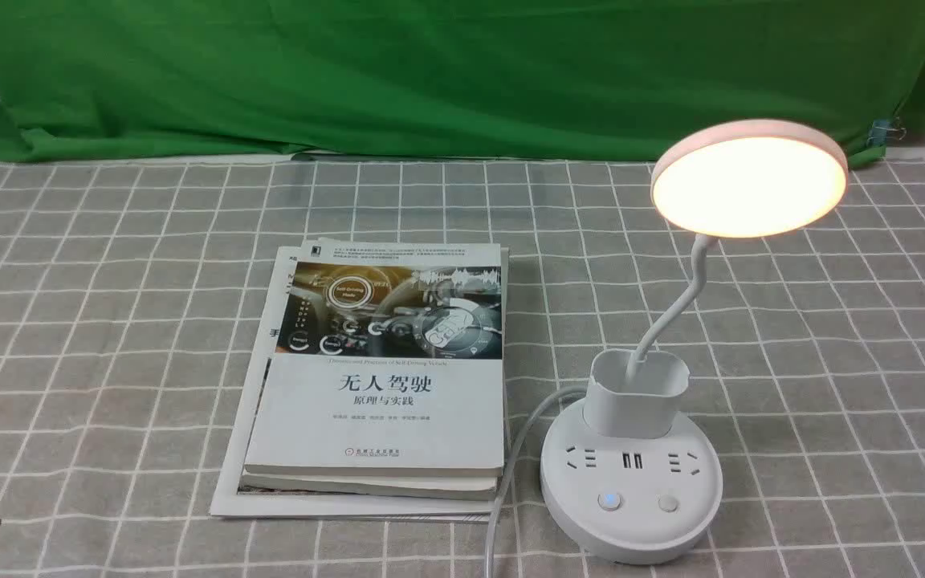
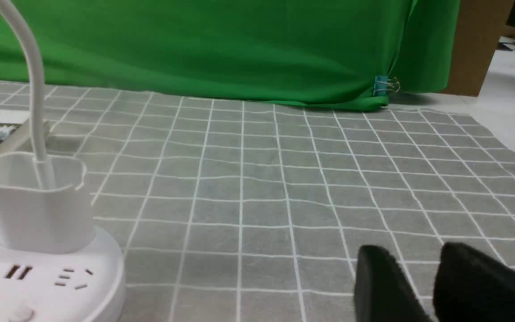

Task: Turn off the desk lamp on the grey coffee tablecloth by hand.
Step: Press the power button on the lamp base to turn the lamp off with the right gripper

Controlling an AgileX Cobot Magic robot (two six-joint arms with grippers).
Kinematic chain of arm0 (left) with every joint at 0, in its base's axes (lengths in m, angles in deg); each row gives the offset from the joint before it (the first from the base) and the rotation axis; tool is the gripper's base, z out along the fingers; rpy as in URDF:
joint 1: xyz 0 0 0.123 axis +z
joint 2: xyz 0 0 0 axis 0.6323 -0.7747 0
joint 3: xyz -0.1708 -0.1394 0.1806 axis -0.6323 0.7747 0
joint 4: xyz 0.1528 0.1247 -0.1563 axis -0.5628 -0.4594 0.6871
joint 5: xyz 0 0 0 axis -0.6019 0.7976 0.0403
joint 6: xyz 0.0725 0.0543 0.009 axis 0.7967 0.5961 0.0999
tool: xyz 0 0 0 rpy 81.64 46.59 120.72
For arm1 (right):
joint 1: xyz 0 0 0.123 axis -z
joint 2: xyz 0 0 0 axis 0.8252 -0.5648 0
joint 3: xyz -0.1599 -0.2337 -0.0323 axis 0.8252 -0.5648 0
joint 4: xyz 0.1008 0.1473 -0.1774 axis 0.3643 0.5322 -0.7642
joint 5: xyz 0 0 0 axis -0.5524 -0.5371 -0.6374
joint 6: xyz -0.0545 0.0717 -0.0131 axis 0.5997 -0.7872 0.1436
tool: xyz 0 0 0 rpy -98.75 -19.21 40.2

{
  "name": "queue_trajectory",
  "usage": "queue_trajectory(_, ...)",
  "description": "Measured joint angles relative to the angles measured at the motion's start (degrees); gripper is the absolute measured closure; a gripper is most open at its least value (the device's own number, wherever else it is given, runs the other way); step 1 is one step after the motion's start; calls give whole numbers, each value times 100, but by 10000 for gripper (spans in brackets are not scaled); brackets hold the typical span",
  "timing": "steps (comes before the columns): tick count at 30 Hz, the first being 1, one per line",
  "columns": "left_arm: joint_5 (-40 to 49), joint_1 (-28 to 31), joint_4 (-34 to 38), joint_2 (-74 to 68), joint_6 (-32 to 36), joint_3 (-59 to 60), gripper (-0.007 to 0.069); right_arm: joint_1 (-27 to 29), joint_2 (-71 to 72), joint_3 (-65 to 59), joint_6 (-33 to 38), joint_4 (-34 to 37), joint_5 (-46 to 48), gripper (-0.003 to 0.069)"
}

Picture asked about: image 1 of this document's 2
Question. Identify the white desk lamp with socket base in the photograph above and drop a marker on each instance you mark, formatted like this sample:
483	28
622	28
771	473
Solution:
623	472

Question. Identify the middle book in stack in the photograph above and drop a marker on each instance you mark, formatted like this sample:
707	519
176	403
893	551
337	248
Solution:
366	484

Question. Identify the bottom white thin book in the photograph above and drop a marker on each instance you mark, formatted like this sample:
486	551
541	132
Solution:
230	500

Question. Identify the self-driving book top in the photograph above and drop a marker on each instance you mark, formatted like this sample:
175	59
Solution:
382	385

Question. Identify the grey checked tablecloth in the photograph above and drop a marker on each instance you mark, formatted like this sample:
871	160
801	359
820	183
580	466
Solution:
130	297

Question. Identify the green backdrop cloth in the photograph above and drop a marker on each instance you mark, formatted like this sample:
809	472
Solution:
547	80

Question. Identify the blue binder clip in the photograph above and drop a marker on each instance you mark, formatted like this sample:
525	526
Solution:
884	133

